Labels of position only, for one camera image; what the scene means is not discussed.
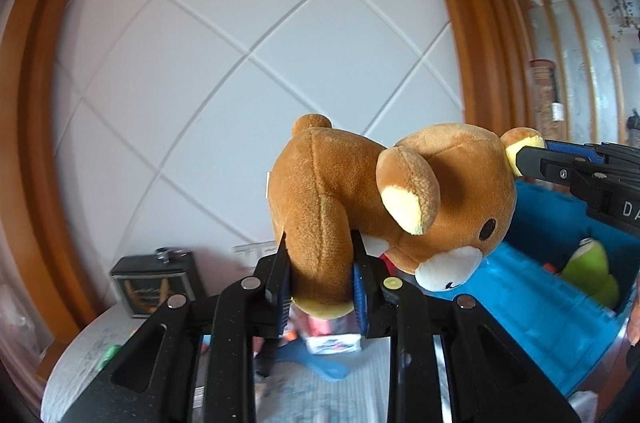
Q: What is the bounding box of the blue plastic fan paddle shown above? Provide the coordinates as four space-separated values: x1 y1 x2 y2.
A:
254 339 350 382

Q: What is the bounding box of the black gift bag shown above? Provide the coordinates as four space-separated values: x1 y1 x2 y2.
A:
110 247 206 319

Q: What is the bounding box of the brown teddy bear plush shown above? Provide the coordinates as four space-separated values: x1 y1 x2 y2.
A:
267 114 546 319

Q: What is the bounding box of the blue striped bed sheet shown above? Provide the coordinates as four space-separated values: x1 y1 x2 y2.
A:
40 301 452 423

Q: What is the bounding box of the person right hand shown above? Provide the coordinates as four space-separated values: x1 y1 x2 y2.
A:
626 278 640 346

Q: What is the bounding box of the lime green plush toy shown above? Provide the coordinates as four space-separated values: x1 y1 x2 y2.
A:
560 238 620 309

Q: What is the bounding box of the white wall switch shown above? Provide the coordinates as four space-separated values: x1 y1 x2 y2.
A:
232 241 278 271

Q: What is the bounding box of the white blue wipes pack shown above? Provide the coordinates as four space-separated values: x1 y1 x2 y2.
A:
305 333 361 356

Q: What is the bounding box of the rolled patterned carpet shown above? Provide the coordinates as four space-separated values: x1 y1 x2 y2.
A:
530 59 567 141

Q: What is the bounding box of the blue folding storage crate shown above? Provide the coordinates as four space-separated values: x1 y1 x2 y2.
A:
442 181 639 395

